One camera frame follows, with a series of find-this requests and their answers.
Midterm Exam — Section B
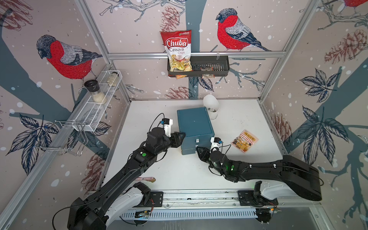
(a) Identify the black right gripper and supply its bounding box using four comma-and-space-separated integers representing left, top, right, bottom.
195, 147, 225, 177

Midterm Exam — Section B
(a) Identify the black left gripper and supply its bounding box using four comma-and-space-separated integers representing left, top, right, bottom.
155, 132, 186, 155

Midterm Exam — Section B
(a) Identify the teal drawer cabinet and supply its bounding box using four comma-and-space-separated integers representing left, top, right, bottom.
177, 107, 215, 155

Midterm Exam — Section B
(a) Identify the yellow striped seed bag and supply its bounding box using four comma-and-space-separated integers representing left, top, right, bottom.
231, 129, 258, 153

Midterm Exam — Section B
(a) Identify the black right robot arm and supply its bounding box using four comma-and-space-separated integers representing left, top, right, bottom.
196, 147, 322, 208

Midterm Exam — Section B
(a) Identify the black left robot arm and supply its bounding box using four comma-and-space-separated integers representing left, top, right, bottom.
67, 127, 186, 230

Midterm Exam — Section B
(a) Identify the small jar on shelf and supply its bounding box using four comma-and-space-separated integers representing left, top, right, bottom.
106, 72, 119, 87

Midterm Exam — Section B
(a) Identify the black-lidded spice jar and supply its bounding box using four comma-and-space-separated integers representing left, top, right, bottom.
83, 80, 107, 104

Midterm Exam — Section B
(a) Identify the red Chuba cassava chips bag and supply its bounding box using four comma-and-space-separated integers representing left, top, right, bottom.
160, 30, 193, 73

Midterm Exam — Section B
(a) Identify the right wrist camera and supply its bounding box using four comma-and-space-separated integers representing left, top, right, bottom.
210, 137, 223, 152

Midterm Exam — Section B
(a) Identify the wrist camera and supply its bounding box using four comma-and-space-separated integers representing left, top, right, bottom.
210, 137, 223, 152
161, 118, 173, 138

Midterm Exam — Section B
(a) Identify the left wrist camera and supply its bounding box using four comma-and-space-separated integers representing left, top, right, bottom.
161, 118, 173, 138

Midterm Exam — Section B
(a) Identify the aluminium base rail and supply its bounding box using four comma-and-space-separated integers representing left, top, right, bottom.
151, 188, 322, 209

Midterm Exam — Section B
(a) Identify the white wire wall shelf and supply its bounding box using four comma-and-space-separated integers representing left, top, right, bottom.
74, 70, 122, 132

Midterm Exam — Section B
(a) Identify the black wall basket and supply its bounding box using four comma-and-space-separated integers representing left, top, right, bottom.
167, 56, 230, 77

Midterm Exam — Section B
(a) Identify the chrome wire rack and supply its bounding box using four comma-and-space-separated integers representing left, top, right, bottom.
34, 120, 89, 156

